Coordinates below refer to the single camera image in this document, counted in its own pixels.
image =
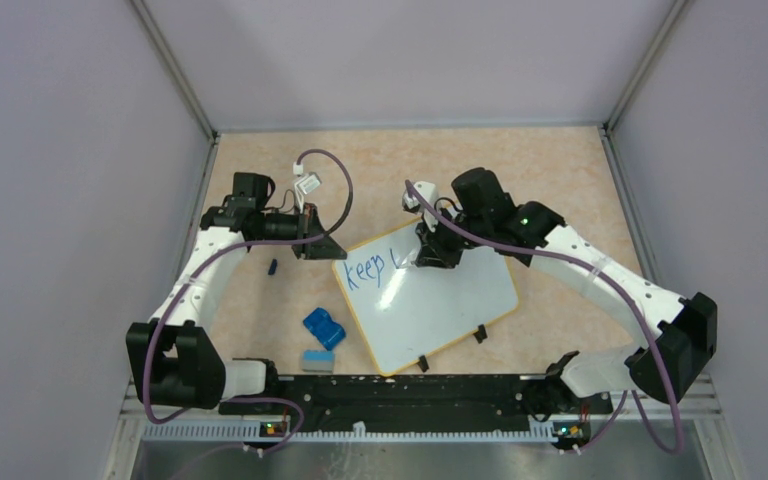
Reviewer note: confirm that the grey blue toy brick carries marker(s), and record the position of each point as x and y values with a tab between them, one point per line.
320	362

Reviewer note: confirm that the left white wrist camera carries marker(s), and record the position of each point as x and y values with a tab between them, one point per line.
304	184

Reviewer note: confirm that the yellow framed whiteboard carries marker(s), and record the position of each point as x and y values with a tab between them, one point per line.
402	313

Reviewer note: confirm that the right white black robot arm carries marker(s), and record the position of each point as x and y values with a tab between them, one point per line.
673	336

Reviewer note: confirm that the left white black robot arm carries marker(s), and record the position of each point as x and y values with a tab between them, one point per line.
173	360

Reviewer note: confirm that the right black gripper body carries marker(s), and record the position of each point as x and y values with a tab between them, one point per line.
444	236

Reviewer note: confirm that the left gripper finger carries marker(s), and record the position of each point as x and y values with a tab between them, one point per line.
319	246
311	227

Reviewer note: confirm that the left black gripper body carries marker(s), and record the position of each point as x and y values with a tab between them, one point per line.
283	226

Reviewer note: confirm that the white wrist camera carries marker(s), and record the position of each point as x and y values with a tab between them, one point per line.
304	184
419	198

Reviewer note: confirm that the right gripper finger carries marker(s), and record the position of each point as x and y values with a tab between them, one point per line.
451	255
430	254

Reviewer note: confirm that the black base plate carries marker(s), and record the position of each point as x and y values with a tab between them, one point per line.
419	403

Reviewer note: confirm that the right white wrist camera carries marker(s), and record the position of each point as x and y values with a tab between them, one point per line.
419	198

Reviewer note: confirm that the white slotted cable duct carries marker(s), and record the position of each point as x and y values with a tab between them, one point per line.
247	431

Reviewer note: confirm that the whiteboard wire stand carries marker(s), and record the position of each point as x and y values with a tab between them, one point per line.
480	335

